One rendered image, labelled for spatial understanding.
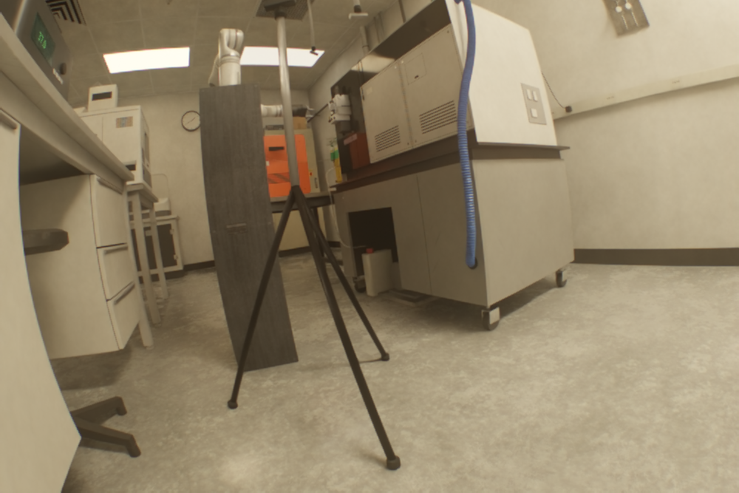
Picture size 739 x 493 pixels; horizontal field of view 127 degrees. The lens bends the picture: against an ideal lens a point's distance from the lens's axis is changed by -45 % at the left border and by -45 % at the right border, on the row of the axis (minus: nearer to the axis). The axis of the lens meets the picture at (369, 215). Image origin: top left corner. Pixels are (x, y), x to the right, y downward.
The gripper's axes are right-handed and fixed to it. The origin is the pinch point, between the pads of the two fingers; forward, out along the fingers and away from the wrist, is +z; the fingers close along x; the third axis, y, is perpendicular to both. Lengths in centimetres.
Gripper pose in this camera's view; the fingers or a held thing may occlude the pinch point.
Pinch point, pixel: (316, 112)
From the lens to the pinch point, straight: 207.1
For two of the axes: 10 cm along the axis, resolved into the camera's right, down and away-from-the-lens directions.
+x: -3.2, 6.3, 7.1
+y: -4.1, -7.6, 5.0
